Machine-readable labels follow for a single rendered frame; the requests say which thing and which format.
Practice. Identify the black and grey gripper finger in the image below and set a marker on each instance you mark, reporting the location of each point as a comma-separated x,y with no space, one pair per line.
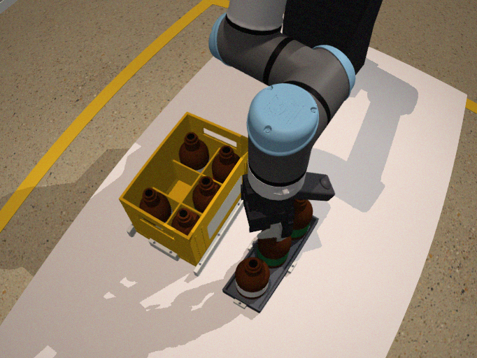
279,231

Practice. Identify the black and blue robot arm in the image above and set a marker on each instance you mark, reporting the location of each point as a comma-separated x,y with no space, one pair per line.
283,118

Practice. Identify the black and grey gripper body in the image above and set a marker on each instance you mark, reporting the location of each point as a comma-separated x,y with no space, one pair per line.
259,209

